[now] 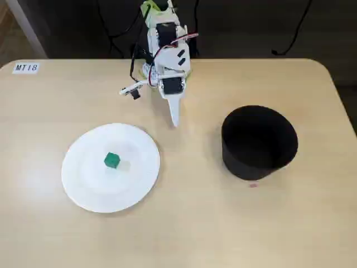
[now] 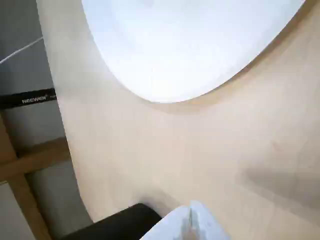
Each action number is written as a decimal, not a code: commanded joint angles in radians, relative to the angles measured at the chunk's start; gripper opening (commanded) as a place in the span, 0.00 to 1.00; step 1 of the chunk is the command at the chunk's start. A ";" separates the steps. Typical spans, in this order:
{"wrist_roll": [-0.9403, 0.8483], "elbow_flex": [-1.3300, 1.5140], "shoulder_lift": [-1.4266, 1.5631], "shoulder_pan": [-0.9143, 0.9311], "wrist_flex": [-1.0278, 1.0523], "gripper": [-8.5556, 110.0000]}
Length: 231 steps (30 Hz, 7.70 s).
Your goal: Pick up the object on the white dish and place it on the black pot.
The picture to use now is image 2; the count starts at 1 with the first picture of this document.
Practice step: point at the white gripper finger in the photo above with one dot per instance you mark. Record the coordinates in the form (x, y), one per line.
(175, 225)
(207, 225)

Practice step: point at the black round pot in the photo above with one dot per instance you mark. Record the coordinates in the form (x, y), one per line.
(112, 225)

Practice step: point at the white paper plate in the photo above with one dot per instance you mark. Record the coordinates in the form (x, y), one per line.
(180, 45)

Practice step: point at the black Neewer stand bar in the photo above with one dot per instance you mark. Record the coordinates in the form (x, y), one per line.
(27, 98)

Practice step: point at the light wooden frame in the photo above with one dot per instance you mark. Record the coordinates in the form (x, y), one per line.
(30, 162)

